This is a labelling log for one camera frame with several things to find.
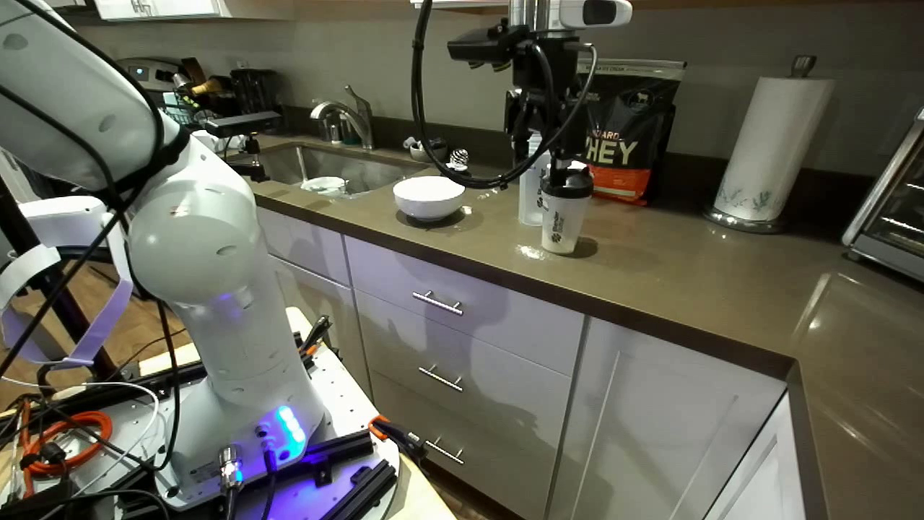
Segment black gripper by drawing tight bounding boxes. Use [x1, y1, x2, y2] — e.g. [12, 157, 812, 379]
[506, 38, 581, 165]

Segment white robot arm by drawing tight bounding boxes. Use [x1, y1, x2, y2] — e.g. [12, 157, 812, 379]
[0, 0, 327, 508]

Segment open clear plastic cup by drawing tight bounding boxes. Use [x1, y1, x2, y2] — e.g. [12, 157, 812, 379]
[517, 157, 549, 227]

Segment white ceramic bowl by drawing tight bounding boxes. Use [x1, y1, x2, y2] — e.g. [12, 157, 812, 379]
[392, 175, 465, 222]

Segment black whey protein bag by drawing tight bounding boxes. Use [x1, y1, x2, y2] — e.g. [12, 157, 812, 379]
[582, 58, 688, 204]

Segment shaker bottle with black lid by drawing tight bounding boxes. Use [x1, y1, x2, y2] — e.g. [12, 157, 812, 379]
[539, 161, 592, 253]

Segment chrome kitchen faucet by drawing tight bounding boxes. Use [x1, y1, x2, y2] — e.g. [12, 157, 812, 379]
[308, 89, 372, 151]

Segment white paper towel roll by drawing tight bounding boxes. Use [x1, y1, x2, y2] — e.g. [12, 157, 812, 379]
[709, 54, 835, 232]

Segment stainless steel sink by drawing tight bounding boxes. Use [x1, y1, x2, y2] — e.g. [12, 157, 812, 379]
[259, 144, 415, 197]

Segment white cabinet drawers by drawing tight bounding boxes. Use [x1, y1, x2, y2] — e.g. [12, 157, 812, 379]
[259, 209, 582, 520]

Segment silver toaster oven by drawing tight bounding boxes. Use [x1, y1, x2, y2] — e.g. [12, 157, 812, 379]
[839, 109, 924, 284]

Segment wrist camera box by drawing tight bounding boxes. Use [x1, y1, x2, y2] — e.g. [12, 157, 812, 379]
[447, 22, 525, 66]

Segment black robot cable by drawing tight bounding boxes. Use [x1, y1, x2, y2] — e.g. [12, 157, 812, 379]
[409, 0, 601, 190]

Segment orange cable coil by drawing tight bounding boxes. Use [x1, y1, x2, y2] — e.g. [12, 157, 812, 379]
[19, 411, 115, 482]

